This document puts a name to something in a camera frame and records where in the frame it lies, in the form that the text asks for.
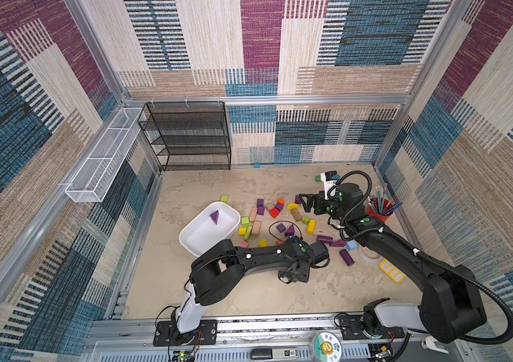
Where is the white plastic storage bin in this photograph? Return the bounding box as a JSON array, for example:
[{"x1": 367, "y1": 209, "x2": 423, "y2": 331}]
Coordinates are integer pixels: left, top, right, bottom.
[{"x1": 179, "y1": 202, "x2": 241, "y2": 256}]

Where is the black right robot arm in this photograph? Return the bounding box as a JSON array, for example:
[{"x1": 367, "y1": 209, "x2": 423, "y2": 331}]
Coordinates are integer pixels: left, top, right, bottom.
[{"x1": 299, "y1": 183, "x2": 513, "y2": 345}]

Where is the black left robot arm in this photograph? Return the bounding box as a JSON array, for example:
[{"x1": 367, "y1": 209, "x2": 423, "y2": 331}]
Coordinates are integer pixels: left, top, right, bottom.
[{"x1": 172, "y1": 236, "x2": 330, "y2": 335}]

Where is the purple long bar block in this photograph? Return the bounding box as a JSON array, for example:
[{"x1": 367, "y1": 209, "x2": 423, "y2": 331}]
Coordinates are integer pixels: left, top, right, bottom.
[{"x1": 317, "y1": 235, "x2": 333, "y2": 245}]

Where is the yellow cylinder block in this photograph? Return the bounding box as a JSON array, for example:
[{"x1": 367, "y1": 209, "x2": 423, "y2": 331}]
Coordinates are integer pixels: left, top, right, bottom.
[{"x1": 306, "y1": 220, "x2": 317, "y2": 235}]

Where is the purple cylinder block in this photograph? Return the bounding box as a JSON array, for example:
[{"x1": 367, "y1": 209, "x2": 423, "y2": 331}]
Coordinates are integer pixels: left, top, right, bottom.
[{"x1": 339, "y1": 249, "x2": 354, "y2": 266}]

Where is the purple triangle block centre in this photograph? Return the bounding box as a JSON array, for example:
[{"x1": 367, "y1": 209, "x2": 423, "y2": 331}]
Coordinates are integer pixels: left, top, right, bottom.
[{"x1": 284, "y1": 224, "x2": 295, "y2": 237}]

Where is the light blue cube block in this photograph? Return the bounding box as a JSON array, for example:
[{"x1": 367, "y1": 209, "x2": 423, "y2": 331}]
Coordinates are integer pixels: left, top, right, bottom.
[{"x1": 345, "y1": 241, "x2": 357, "y2": 251}]

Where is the red cube block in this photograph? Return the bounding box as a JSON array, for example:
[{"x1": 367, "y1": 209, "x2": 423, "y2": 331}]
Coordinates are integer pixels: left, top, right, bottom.
[{"x1": 269, "y1": 208, "x2": 280, "y2": 219}]

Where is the clear tape roll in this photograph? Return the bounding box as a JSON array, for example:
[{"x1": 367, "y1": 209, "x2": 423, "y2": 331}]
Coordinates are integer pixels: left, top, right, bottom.
[{"x1": 358, "y1": 247, "x2": 383, "y2": 264}]

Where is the red pen holder cup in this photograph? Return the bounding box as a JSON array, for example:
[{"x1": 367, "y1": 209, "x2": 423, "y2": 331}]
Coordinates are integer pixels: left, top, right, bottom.
[{"x1": 366, "y1": 186, "x2": 404, "y2": 223}]

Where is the natural wood block upright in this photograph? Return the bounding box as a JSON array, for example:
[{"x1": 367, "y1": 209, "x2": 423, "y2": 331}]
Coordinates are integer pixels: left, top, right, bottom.
[{"x1": 251, "y1": 220, "x2": 262, "y2": 236}]

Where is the yellow calculator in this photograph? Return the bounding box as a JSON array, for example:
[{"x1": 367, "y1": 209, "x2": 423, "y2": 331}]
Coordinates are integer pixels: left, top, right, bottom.
[{"x1": 378, "y1": 259, "x2": 407, "y2": 284}]

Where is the round green logo sticker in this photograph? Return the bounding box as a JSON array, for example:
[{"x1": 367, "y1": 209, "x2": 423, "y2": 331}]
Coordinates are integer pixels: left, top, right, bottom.
[{"x1": 309, "y1": 331, "x2": 342, "y2": 362}]

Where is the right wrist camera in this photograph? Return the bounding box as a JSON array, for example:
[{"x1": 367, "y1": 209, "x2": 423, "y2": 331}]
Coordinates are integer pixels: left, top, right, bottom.
[{"x1": 320, "y1": 170, "x2": 339, "y2": 200}]

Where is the black wire shelf rack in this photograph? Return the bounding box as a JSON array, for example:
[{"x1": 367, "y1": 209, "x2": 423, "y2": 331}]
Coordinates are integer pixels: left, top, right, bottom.
[{"x1": 139, "y1": 101, "x2": 232, "y2": 171}]

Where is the white wire mesh basket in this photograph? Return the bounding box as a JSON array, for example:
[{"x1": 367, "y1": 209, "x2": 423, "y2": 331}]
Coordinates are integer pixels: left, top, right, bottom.
[{"x1": 66, "y1": 108, "x2": 142, "y2": 203}]

